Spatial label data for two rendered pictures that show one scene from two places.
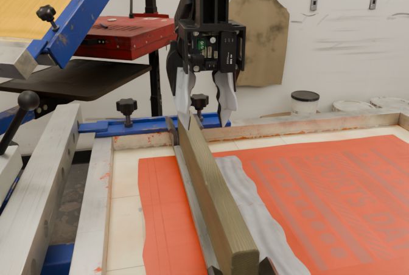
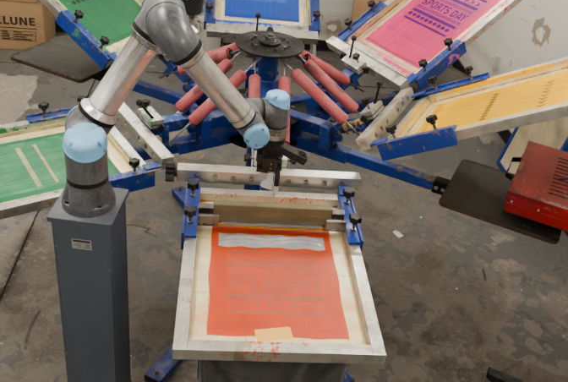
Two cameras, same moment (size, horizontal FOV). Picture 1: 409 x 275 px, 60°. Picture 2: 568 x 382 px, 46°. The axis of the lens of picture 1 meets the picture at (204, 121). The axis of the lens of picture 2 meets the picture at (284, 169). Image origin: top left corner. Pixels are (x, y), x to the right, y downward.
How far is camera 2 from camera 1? 2.25 m
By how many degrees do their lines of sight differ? 82
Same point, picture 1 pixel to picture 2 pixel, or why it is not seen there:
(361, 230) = (245, 270)
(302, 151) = (326, 280)
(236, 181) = (294, 242)
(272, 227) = (253, 243)
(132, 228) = not seen: hidden behind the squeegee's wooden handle
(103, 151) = (319, 196)
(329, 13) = not seen: outside the picture
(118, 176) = not seen: hidden behind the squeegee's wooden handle
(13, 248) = (236, 170)
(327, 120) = (359, 296)
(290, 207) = (268, 254)
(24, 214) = (252, 170)
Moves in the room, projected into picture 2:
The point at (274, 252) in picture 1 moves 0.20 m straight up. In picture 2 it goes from (237, 238) to (242, 189)
